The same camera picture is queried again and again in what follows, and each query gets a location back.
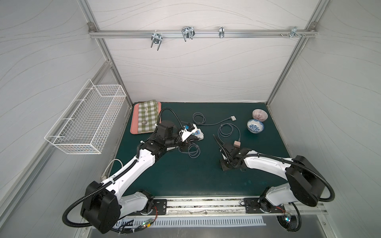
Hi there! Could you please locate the white colourful power strip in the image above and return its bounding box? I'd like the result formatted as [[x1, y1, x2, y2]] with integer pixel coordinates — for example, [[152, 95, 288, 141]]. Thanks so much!
[[191, 129, 204, 141]]

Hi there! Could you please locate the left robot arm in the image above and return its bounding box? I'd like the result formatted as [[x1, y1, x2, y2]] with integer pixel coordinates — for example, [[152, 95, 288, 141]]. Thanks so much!
[[62, 115, 203, 234]]

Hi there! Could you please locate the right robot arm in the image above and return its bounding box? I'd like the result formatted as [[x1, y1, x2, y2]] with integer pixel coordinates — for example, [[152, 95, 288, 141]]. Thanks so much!
[[219, 146, 335, 213]]

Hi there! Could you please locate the pink charger near bowls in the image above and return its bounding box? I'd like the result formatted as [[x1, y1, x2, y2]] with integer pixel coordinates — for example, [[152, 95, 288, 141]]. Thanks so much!
[[233, 141, 241, 148]]

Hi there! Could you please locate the blue patterned bowl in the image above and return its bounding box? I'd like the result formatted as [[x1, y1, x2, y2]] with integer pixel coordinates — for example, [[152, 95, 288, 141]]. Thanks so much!
[[247, 119, 265, 134]]

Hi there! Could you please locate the green checkered cloth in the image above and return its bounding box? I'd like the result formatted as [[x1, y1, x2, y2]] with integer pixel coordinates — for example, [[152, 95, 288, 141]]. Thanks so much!
[[138, 100, 159, 134]]

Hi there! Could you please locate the pink tray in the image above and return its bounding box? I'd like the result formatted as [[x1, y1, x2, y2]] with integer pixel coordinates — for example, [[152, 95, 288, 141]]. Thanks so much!
[[130, 102, 162, 134]]

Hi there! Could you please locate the pink striped bowl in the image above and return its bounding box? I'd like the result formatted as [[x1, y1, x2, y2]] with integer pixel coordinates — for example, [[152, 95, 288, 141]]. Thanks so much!
[[252, 109, 268, 122]]

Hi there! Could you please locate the metal crossbar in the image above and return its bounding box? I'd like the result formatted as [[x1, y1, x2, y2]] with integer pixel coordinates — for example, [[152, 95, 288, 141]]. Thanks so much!
[[89, 27, 318, 39]]

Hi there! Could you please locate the spoon with white handle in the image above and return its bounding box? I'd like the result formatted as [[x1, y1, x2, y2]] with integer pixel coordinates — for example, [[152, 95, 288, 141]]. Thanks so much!
[[142, 107, 149, 125]]

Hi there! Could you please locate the aluminium front rail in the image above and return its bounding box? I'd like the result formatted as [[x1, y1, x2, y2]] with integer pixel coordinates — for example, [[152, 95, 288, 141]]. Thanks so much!
[[115, 194, 328, 221]]

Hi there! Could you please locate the white power strip cord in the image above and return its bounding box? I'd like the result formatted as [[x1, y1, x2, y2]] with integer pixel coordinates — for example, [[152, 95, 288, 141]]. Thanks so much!
[[101, 158, 124, 180]]

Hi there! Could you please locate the white wire basket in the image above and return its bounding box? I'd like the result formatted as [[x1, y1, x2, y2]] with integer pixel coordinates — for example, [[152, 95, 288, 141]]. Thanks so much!
[[44, 79, 126, 155]]

